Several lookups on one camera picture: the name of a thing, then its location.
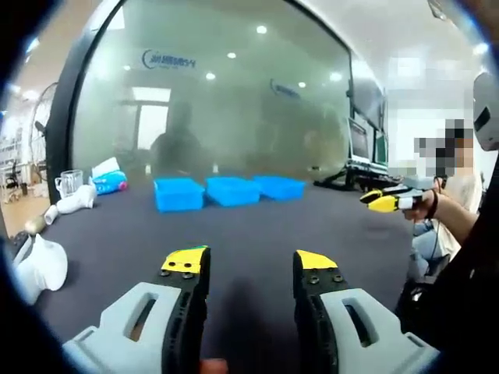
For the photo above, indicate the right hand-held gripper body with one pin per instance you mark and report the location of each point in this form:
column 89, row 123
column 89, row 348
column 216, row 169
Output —
column 409, row 201

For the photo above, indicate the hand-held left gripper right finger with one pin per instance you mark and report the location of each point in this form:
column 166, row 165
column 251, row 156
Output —
column 391, row 354

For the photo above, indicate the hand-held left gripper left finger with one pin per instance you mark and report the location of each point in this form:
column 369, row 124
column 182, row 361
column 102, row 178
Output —
column 109, row 350

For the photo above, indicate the blue plastic bin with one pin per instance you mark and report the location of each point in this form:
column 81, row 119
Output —
column 233, row 192
column 280, row 189
column 178, row 196

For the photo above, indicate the person's right hand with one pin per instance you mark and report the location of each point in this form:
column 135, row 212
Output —
column 423, row 212

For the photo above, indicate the person's left hand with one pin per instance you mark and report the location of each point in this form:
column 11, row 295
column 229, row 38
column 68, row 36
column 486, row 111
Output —
column 213, row 367

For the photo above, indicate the computer monitor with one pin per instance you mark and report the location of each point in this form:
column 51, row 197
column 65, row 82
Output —
column 359, row 142
column 381, row 150

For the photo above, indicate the black equipment stand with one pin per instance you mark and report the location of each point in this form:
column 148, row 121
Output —
column 335, row 182

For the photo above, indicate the large dark screen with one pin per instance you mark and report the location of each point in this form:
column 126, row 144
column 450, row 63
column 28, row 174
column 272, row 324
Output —
column 366, row 97

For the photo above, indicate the large white plastic object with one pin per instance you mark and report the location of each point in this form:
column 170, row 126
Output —
column 43, row 269

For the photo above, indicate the white round device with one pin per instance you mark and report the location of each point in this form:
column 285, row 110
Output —
column 485, row 113

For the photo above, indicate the beige lumpy object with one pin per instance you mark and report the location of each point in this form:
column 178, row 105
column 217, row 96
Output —
column 34, row 226

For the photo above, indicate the small white cylinder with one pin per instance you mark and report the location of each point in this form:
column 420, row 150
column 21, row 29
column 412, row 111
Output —
column 50, row 215

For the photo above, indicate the white curved plastic object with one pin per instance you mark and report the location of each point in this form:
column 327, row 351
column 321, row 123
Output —
column 78, row 200

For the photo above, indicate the blue floral tissue pack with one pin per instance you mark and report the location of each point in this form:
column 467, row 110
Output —
column 109, row 183

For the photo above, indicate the clear glass mug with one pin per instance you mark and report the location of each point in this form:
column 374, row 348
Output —
column 70, row 183

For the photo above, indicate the black office chair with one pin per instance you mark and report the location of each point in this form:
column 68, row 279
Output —
column 13, row 179

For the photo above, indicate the standing floor fan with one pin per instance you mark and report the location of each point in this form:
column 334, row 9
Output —
column 41, row 124

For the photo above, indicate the black wall frame post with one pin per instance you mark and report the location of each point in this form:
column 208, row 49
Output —
column 64, row 117

